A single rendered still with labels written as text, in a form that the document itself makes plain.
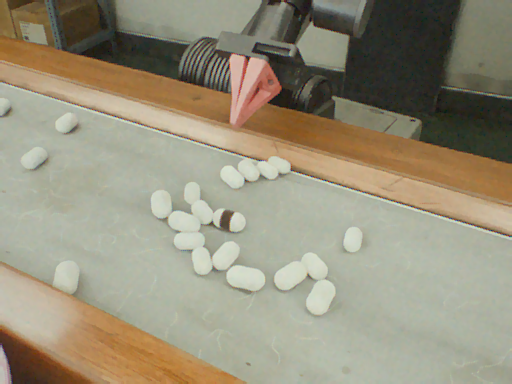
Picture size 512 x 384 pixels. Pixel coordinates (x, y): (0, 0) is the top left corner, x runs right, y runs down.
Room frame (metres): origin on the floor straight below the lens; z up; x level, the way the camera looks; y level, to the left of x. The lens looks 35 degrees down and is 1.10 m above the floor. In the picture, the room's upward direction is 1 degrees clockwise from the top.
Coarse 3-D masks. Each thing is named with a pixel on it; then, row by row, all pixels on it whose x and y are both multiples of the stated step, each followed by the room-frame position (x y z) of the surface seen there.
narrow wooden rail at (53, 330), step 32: (0, 288) 0.32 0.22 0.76; (32, 288) 0.32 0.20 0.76; (0, 320) 0.29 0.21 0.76; (32, 320) 0.29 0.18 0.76; (64, 320) 0.29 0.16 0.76; (96, 320) 0.29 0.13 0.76; (32, 352) 0.26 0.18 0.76; (64, 352) 0.25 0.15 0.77; (96, 352) 0.25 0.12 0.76; (128, 352) 0.25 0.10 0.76; (160, 352) 0.25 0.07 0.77
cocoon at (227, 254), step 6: (222, 246) 0.39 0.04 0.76; (228, 246) 0.38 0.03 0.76; (234, 246) 0.39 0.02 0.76; (216, 252) 0.38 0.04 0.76; (222, 252) 0.37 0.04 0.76; (228, 252) 0.38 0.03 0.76; (234, 252) 0.38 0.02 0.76; (216, 258) 0.37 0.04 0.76; (222, 258) 0.37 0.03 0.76; (228, 258) 0.37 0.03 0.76; (234, 258) 0.38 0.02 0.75; (216, 264) 0.37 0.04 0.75; (222, 264) 0.37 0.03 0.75; (228, 264) 0.37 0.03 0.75
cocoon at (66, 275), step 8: (64, 264) 0.35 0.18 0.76; (72, 264) 0.36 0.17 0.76; (56, 272) 0.35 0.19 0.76; (64, 272) 0.34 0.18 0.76; (72, 272) 0.35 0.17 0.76; (56, 280) 0.34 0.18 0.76; (64, 280) 0.33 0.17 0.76; (72, 280) 0.34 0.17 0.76; (64, 288) 0.33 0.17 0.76; (72, 288) 0.33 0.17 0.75
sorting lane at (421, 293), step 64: (0, 128) 0.65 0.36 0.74; (128, 128) 0.66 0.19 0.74; (0, 192) 0.50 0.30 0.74; (64, 192) 0.50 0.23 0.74; (128, 192) 0.50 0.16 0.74; (256, 192) 0.50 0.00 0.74; (320, 192) 0.50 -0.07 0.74; (0, 256) 0.39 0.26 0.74; (64, 256) 0.39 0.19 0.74; (128, 256) 0.39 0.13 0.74; (256, 256) 0.39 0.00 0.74; (320, 256) 0.39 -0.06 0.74; (384, 256) 0.39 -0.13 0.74; (448, 256) 0.40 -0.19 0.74; (128, 320) 0.31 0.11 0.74; (192, 320) 0.31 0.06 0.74; (256, 320) 0.31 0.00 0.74; (320, 320) 0.31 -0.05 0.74; (384, 320) 0.31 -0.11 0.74; (448, 320) 0.31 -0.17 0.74
